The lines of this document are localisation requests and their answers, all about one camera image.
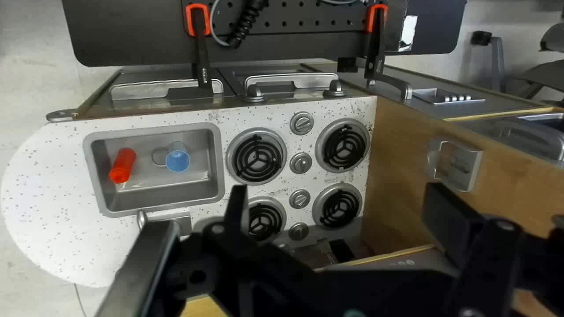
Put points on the grey toy sink basin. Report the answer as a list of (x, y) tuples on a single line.
[(152, 197)]

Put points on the silver stove knob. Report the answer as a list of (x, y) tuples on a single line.
[(300, 163), (298, 232), (301, 124), (298, 198)]

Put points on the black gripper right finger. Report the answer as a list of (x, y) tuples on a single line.
[(499, 265)]

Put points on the red sauce bottle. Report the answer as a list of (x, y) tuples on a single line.
[(122, 167)]

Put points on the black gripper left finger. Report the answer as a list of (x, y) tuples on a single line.
[(146, 265)]

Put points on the silver slotted metal bracket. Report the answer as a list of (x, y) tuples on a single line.
[(446, 98)]

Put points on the black coil toy burner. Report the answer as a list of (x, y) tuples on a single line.
[(337, 205), (264, 219), (256, 156), (344, 145)]

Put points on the wooden toy kitchen panel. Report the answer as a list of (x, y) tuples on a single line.
[(398, 177)]

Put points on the blue toy cup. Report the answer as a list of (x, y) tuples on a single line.
[(176, 160)]

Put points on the black perforated board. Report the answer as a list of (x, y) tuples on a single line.
[(305, 36)]

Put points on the white toy kitchen stove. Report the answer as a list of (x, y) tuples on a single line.
[(46, 205)]

